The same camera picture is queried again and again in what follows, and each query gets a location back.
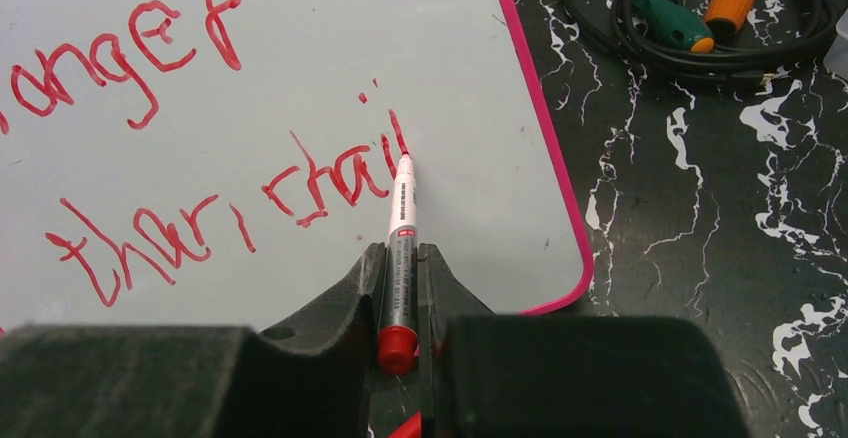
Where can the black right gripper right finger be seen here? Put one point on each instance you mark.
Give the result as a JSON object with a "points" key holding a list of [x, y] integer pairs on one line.
{"points": [[484, 374]]}

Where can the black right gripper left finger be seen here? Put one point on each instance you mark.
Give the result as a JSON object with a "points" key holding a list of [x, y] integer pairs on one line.
{"points": [[308, 375]]}

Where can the red white marker pen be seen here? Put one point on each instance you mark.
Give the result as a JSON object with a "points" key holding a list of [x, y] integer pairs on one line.
{"points": [[397, 338]]}

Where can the pink framed whiteboard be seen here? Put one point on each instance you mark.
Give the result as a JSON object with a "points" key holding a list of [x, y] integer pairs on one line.
{"points": [[226, 161]]}

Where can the green connector plug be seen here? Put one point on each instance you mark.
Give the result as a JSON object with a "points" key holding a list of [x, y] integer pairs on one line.
{"points": [[675, 26]]}

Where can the clear plastic organizer box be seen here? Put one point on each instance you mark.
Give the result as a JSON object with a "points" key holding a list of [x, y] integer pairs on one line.
{"points": [[836, 59]]}

